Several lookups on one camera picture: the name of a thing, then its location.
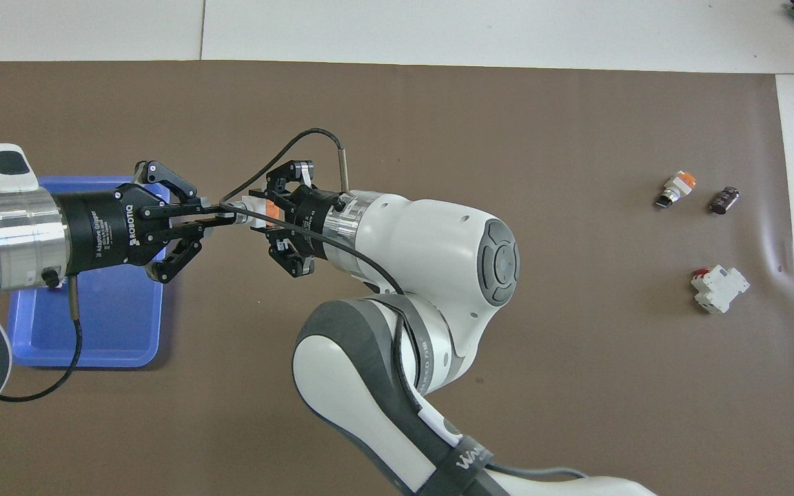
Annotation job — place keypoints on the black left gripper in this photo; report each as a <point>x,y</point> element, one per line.
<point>100,231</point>

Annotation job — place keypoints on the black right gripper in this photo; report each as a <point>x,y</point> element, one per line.
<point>314,226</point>

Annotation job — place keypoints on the orange white selector switch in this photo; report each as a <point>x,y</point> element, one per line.
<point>677,187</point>
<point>253,210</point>

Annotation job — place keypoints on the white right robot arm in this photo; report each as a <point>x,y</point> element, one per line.
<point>438,255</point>

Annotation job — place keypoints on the blue plastic tray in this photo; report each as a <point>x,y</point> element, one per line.
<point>114,324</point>

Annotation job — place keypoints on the large brown table mat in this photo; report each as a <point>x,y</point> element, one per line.
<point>576,379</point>

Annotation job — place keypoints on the dark cylindrical capacitor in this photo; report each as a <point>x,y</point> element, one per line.
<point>724,200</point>

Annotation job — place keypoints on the white circuit breaker red lever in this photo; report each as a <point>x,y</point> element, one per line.
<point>719,289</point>

